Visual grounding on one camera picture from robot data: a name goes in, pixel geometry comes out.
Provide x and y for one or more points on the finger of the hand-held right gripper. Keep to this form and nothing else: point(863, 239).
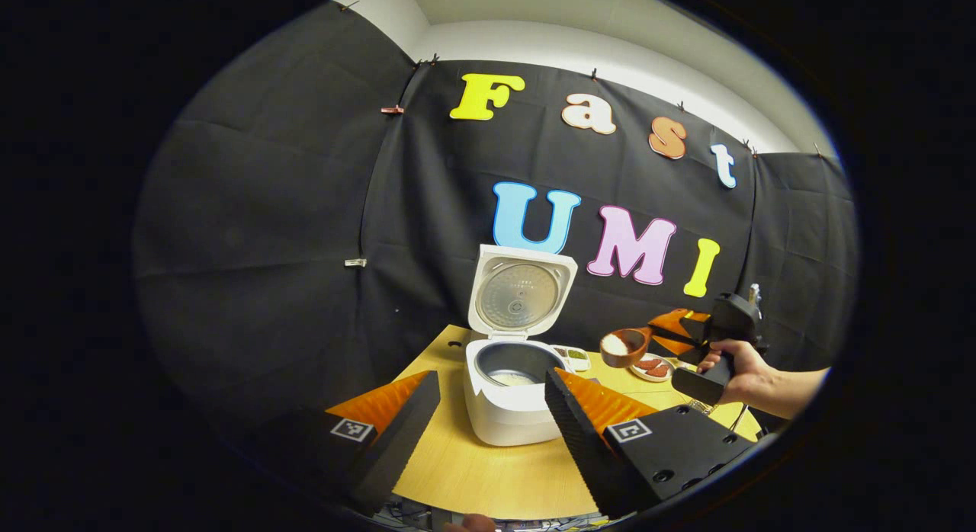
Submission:
point(675, 320)
point(675, 347)

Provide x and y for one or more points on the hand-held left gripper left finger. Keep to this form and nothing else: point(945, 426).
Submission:
point(396, 448)

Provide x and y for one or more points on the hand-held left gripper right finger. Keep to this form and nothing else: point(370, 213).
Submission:
point(583, 448)

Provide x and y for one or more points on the brown wooden spoon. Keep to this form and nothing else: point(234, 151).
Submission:
point(621, 353)

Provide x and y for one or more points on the white rice cooker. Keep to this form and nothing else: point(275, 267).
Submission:
point(507, 410)

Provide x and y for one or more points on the red meat piece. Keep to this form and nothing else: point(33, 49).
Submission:
point(648, 363)
point(659, 371)

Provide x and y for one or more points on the white round plate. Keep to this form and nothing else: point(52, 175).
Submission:
point(637, 373)

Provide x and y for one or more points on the white divided condiment dish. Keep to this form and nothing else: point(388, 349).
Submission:
point(573, 357)

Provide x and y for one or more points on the black backdrop cloth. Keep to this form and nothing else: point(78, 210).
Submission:
point(252, 250)

